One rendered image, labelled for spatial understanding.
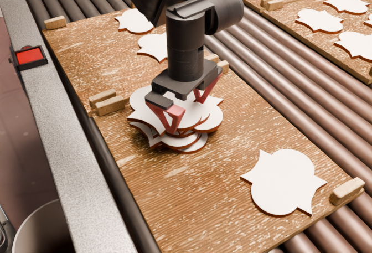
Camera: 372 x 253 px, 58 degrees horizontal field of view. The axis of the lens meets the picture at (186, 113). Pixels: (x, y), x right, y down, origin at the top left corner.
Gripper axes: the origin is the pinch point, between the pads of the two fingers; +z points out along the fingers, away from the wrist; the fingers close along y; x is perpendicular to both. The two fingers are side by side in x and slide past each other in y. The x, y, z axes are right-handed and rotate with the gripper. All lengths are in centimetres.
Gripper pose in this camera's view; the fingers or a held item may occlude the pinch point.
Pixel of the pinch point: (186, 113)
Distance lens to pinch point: 60.1
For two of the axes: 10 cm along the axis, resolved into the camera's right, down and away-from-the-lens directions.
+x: -8.3, -3.7, 4.1
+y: 5.5, -5.6, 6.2
